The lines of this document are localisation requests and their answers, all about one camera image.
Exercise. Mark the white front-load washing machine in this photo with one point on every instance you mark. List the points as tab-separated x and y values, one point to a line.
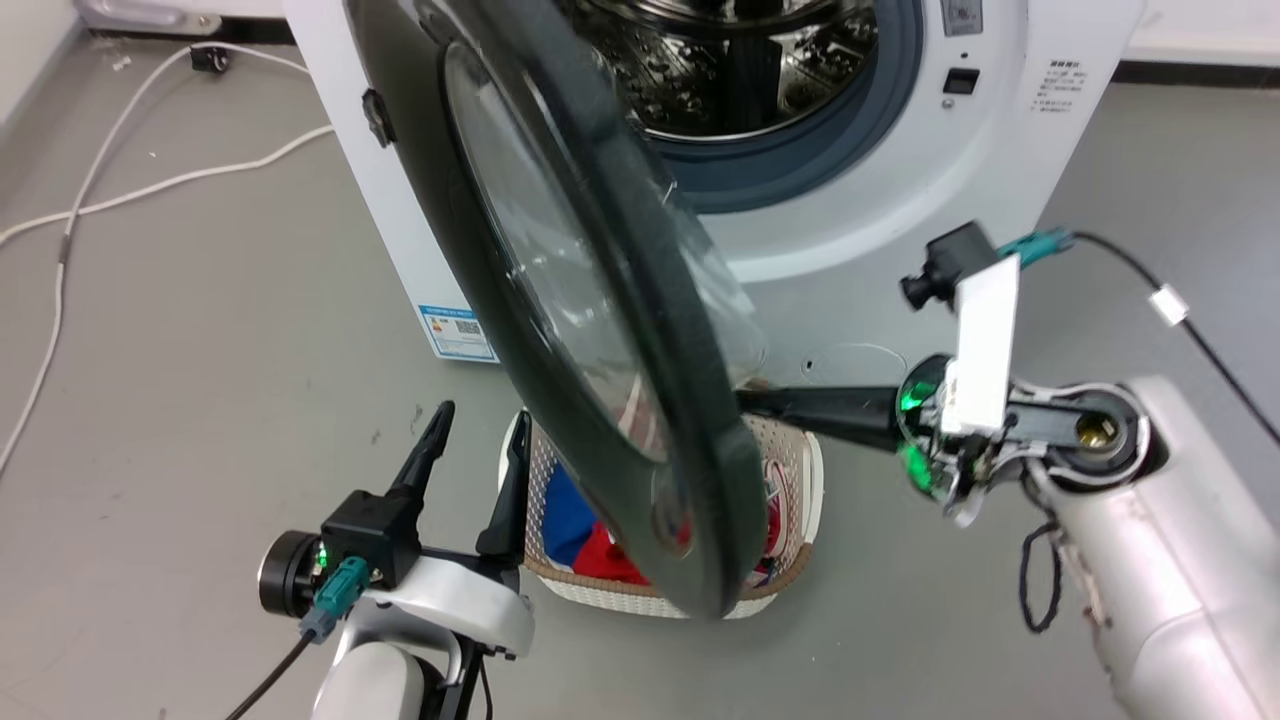
850	230

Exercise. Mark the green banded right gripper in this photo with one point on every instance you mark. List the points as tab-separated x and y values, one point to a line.
930	420

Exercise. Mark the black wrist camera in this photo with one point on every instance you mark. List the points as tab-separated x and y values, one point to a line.
950	265
365	535

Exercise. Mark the black wall plug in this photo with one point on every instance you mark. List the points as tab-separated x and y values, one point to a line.
210	59

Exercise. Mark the dark grey round washer door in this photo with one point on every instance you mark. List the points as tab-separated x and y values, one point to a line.
640	300

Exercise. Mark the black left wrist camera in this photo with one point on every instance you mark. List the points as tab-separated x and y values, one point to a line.
365	535

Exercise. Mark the white red striped garment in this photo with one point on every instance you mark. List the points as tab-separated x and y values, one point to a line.
775	500

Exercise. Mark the blue energy label sticker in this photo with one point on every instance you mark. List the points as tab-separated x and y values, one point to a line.
457	332

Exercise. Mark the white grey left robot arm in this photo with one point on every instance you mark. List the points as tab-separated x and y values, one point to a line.
375	685

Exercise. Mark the stainless steel washer drum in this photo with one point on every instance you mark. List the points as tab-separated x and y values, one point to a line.
740	70

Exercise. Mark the white woven laundry basket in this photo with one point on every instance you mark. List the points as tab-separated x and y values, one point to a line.
792	450

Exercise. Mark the white camera mounting plate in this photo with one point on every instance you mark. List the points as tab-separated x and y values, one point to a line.
985	350

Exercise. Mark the blue garment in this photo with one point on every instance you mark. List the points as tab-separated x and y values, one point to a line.
565	515

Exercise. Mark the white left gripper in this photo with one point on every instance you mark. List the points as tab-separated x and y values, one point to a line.
460	600

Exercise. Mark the grey metal base plate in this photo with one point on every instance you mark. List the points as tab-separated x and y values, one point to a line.
150	14

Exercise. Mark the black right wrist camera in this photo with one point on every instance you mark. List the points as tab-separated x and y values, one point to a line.
950	265

